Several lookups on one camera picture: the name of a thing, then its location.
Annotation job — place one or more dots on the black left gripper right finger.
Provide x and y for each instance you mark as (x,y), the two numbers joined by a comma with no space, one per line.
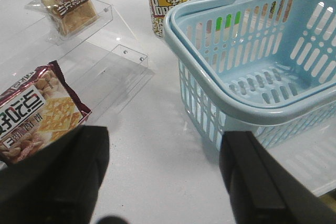
(261,190)

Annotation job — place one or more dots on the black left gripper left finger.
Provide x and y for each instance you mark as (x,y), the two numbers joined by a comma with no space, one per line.
(60,183)

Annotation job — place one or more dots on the packaged bread slice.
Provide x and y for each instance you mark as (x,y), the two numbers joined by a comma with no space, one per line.
(69,16)

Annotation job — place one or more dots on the light blue plastic basket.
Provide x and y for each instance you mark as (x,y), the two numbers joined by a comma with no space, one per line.
(265,66)

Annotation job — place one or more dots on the maroon cracker snack packet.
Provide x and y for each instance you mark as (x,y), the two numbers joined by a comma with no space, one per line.
(36,111)

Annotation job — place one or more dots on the clear acrylic display shelf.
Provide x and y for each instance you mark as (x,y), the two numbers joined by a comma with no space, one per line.
(104,63)

